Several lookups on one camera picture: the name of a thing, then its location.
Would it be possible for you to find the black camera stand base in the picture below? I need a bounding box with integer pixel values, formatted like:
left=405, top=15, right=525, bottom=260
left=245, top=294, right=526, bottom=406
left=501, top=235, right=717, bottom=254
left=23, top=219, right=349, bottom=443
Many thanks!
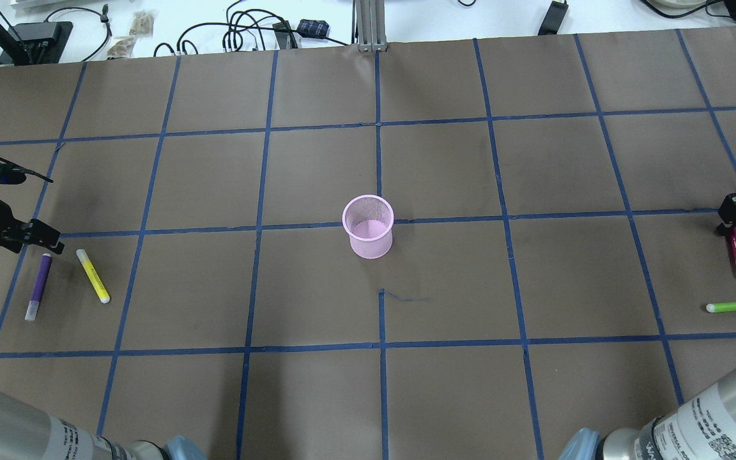
left=0, top=21, right=73, bottom=65

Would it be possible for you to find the black power adapter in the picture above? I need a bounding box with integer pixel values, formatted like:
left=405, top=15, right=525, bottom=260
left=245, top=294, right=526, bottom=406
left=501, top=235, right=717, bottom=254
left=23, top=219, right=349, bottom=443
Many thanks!
left=537, top=1, right=569, bottom=36

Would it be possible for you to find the pink mesh cup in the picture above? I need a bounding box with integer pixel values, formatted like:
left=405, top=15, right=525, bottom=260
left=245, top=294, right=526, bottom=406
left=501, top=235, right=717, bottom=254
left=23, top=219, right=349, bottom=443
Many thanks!
left=342, top=194, right=394, bottom=259

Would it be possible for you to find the yellow highlighter pen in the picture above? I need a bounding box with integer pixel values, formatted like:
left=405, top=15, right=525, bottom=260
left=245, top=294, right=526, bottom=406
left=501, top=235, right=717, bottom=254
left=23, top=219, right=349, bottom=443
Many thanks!
left=75, top=249, right=111, bottom=305

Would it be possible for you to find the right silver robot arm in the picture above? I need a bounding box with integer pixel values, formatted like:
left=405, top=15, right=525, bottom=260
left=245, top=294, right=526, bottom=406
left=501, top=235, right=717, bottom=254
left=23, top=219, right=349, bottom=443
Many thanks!
left=531, top=191, right=736, bottom=459

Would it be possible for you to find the aluminium frame post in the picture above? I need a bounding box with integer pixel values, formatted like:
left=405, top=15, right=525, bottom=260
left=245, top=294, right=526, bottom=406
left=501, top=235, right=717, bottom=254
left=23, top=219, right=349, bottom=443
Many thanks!
left=351, top=0, right=387, bottom=52

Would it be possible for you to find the blue checked pouch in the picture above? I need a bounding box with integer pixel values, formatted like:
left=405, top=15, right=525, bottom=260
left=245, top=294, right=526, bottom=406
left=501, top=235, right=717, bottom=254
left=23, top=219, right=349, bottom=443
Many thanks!
left=295, top=19, right=330, bottom=39

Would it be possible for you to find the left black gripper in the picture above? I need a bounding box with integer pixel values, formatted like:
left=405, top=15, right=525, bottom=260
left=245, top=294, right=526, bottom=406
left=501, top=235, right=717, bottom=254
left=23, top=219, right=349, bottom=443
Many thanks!
left=0, top=200, right=65, bottom=254

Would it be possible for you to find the small snack bag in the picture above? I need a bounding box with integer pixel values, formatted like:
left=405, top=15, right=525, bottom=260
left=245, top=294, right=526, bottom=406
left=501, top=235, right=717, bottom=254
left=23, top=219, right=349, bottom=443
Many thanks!
left=105, top=35, right=137, bottom=60
left=128, top=10, right=156, bottom=37

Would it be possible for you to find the purple marker pen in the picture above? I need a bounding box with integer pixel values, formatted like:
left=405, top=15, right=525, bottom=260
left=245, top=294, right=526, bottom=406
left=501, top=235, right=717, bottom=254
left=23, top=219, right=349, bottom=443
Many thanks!
left=24, top=253, right=52, bottom=321

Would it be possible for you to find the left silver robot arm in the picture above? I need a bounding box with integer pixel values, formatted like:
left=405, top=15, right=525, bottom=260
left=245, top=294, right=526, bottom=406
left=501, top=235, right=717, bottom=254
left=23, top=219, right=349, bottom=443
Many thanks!
left=0, top=393, right=205, bottom=459

